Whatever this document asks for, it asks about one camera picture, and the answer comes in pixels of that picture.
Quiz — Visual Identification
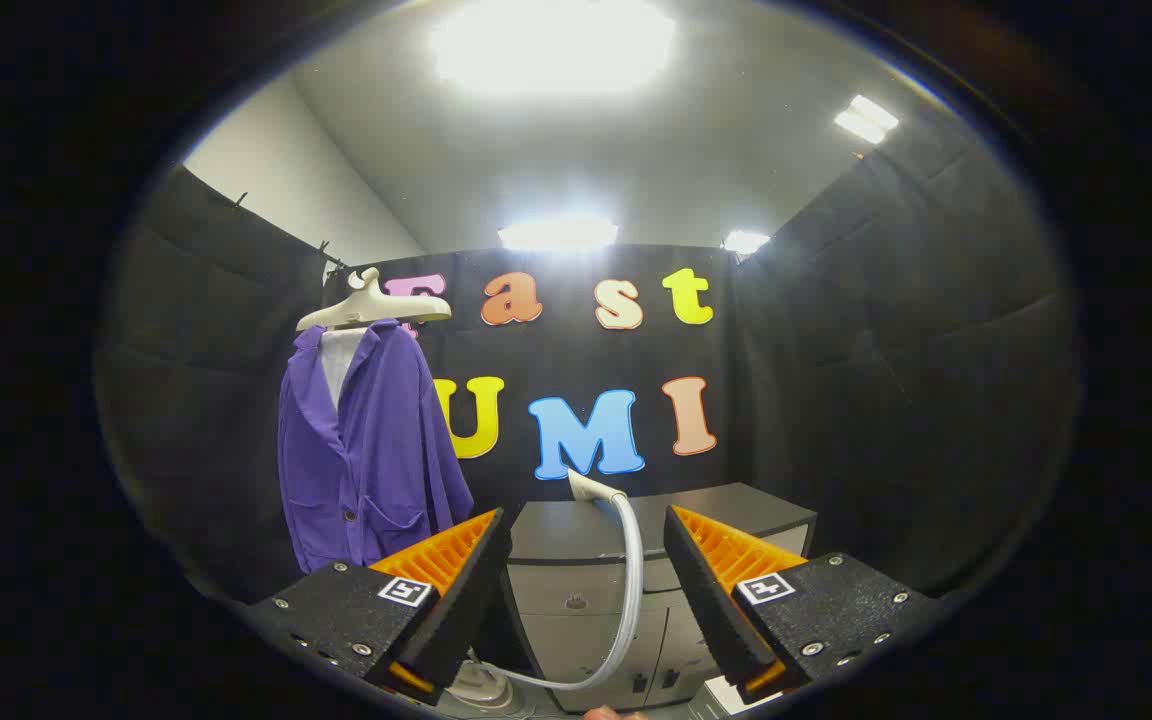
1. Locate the grey garment steamer hose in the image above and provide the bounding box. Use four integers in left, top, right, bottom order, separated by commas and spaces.
481, 490, 645, 693

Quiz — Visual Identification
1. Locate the large ceiling light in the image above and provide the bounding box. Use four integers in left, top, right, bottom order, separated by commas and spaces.
431, 0, 679, 96

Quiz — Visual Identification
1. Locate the white garment steamer base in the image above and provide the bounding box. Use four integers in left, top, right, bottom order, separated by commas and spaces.
446, 655, 517, 706

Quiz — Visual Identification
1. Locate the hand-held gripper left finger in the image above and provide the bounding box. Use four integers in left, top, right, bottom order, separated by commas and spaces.
246, 507, 515, 706

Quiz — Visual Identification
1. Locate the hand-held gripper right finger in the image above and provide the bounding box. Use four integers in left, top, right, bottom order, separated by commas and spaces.
663, 505, 942, 706

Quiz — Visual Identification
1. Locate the purple jacket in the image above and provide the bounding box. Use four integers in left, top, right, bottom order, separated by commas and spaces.
277, 318, 475, 575

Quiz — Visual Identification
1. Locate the white clothes hanger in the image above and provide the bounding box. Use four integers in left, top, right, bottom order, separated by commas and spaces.
296, 267, 453, 333

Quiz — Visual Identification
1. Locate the white garment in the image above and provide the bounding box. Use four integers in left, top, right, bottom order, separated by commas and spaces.
321, 326, 369, 411

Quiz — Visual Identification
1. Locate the round ceiling light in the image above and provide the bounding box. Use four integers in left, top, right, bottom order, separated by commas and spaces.
496, 215, 621, 252

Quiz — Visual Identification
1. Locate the grey cabinet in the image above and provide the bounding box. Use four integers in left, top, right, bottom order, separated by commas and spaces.
506, 483, 819, 713

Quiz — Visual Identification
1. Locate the white paper sheet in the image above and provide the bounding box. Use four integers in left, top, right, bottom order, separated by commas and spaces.
706, 678, 782, 716

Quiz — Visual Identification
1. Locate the white garment steamer head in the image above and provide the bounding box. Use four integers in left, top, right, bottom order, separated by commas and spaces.
566, 468, 629, 503

